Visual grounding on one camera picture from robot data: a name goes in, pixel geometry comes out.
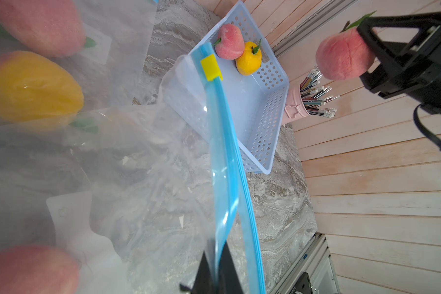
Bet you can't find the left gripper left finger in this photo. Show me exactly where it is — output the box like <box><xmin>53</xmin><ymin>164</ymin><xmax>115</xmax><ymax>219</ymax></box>
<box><xmin>179</xmin><ymin>238</ymin><xmax>218</xmax><ymax>294</ymax></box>

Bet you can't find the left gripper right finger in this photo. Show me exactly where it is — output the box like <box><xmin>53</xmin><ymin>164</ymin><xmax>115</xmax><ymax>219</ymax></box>
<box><xmin>218</xmin><ymin>243</ymin><xmax>244</xmax><ymax>294</ymax></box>

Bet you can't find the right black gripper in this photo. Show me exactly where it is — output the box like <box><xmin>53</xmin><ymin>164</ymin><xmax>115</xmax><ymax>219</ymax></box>
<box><xmin>357</xmin><ymin>12</ymin><xmax>441</xmax><ymax>114</ymax></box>

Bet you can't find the pink peach basket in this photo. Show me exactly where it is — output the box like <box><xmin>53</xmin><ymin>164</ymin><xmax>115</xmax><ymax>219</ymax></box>
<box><xmin>0</xmin><ymin>245</ymin><xmax>80</xmax><ymax>294</ymax></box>
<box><xmin>316</xmin><ymin>13</ymin><xmax>376</xmax><ymax>80</ymax></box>

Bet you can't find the yellow toy fruit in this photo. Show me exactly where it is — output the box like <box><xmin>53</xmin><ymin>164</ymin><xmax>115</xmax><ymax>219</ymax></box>
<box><xmin>0</xmin><ymin>51</ymin><xmax>84</xmax><ymax>123</ymax></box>

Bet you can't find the pink toy peach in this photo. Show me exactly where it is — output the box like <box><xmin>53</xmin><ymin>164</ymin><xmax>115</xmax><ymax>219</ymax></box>
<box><xmin>0</xmin><ymin>1</ymin><xmax>88</xmax><ymax>58</ymax></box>

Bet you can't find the clear zip-top bag blue zipper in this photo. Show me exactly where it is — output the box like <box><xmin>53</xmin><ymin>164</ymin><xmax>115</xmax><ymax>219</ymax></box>
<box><xmin>0</xmin><ymin>1</ymin><xmax>158</xmax><ymax>131</ymax></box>

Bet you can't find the bundle of pens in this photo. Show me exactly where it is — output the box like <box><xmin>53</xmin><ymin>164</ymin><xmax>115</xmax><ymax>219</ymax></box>
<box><xmin>300</xmin><ymin>66</ymin><xmax>340</xmax><ymax>118</ymax></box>

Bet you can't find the pink pen cup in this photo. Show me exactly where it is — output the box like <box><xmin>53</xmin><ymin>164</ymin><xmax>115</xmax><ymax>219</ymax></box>
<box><xmin>281</xmin><ymin>86</ymin><xmax>311</xmax><ymax>125</ymax></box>

